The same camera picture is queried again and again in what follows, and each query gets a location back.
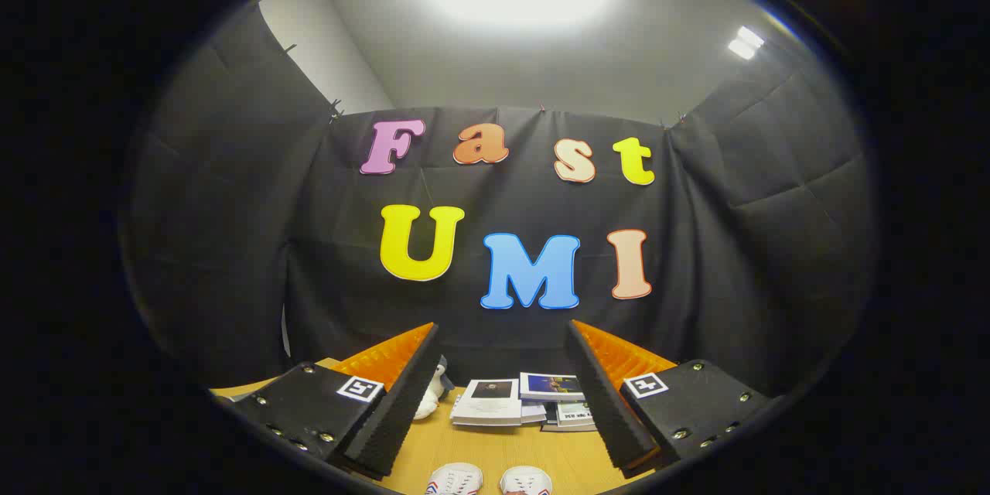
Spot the blue picture cover book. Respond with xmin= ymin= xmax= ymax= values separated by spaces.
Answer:
xmin=518 ymin=372 xmax=585 ymax=403

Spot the white plush toy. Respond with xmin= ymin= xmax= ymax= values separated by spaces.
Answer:
xmin=414 ymin=383 xmax=442 ymax=421

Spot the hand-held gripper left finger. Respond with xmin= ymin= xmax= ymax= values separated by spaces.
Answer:
xmin=232 ymin=323 xmax=442 ymax=479

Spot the white striped canvas shoe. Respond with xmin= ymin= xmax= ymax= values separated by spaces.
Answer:
xmin=499 ymin=466 xmax=554 ymax=495
xmin=425 ymin=463 xmax=484 ymax=495

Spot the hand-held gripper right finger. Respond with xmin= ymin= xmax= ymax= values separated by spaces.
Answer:
xmin=566 ymin=319 xmax=774 ymax=479

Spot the small ceiling light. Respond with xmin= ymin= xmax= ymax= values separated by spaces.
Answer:
xmin=727 ymin=26 xmax=766 ymax=61

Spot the dark book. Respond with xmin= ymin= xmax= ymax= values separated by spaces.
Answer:
xmin=540 ymin=402 xmax=596 ymax=432

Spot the white portrait cover book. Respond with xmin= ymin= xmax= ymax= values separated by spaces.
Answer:
xmin=451 ymin=379 xmax=523 ymax=426

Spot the white teal cover book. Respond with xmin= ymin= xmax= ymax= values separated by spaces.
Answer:
xmin=555 ymin=401 xmax=595 ymax=428

